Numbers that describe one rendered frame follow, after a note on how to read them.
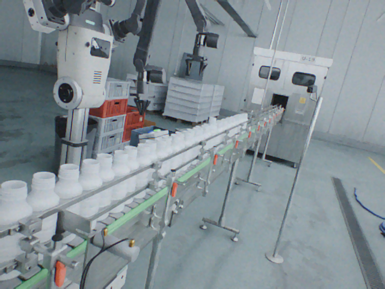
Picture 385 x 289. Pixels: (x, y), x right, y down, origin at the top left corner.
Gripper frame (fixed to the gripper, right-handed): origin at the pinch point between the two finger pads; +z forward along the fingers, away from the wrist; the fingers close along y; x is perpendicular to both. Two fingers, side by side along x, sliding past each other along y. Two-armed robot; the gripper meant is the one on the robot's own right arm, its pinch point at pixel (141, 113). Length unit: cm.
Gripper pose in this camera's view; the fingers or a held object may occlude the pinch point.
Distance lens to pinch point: 139.8
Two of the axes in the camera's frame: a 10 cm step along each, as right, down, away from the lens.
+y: 6.0, -0.8, 7.9
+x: -8.0, -1.4, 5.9
